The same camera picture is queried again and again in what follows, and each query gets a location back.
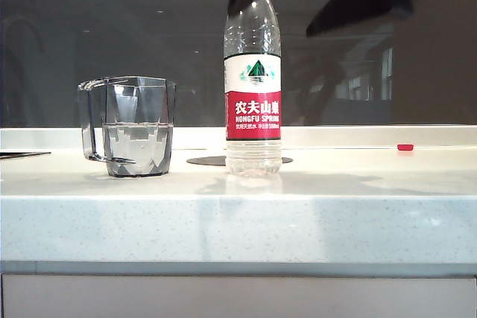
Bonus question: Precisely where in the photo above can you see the Nongfu Spring mineral water bottle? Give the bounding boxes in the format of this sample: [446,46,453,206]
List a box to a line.
[223,0,282,177]

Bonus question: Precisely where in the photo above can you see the transparent grey plastic mug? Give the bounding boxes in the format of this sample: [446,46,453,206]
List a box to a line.
[77,75,177,179]

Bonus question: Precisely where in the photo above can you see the dark round countertop disc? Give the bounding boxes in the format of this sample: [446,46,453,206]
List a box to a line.
[186,155,294,167]

